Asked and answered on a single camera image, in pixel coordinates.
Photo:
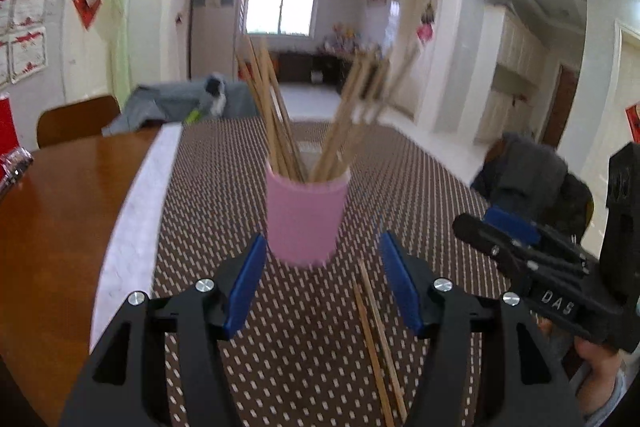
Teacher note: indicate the bundle of bamboo chopsticks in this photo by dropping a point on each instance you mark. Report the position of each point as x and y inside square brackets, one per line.
[270, 117]

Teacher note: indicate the silver refrigerator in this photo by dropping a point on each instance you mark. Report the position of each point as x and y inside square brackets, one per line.
[212, 37]

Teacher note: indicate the person's right hand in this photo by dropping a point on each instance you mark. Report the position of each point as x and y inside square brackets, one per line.
[597, 362]

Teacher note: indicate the long bamboo chopstick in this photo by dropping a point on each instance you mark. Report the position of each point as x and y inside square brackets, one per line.
[383, 342]
[375, 357]

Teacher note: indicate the tall cream cabinet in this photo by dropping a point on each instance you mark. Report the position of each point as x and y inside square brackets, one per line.
[515, 72]

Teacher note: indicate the light green curtain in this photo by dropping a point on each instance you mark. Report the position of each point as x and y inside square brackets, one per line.
[117, 7]

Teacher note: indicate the person's right forearm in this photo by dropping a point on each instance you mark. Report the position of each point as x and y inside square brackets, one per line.
[605, 402]

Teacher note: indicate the pink cup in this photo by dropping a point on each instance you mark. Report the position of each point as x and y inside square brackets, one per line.
[305, 222]

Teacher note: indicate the dark wooden desk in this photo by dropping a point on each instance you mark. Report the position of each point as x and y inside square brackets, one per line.
[300, 64]

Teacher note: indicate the group of wall certificates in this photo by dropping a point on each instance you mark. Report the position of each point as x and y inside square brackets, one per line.
[27, 52]

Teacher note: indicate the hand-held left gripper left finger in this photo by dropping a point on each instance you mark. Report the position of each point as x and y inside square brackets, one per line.
[245, 287]

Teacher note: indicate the wooden chair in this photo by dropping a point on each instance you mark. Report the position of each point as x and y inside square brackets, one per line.
[75, 119]

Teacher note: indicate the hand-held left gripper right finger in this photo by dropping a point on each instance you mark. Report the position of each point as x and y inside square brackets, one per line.
[400, 287]

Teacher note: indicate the grey clothing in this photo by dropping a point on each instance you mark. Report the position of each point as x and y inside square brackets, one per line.
[160, 102]

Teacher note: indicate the red hanging door ornament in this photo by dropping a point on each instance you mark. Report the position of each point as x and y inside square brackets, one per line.
[425, 29]

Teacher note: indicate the pile of colourful toys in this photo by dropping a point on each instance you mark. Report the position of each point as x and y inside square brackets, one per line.
[342, 37]

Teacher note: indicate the clear plastic packet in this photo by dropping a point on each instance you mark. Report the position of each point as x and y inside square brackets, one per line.
[15, 167]

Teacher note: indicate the white interior door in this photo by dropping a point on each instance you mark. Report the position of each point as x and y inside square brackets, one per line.
[410, 67]

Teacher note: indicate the brown wooden door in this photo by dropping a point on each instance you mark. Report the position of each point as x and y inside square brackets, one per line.
[562, 107]

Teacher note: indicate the red paper bag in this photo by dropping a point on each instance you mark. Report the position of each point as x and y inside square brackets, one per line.
[7, 122]

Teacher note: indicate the window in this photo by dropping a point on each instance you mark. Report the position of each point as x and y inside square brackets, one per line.
[280, 4]

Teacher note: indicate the white lace table strip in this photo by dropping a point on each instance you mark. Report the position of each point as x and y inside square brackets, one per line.
[140, 217]

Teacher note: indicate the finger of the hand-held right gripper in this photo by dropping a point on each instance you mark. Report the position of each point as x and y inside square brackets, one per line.
[515, 224]
[480, 237]

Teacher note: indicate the dark jacket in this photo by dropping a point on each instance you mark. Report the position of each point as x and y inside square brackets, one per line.
[530, 177]

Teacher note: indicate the brown dotted tablecloth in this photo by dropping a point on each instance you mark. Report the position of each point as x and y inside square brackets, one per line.
[300, 357]

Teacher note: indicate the red diamond wall decoration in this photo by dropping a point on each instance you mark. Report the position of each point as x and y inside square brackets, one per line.
[87, 2]

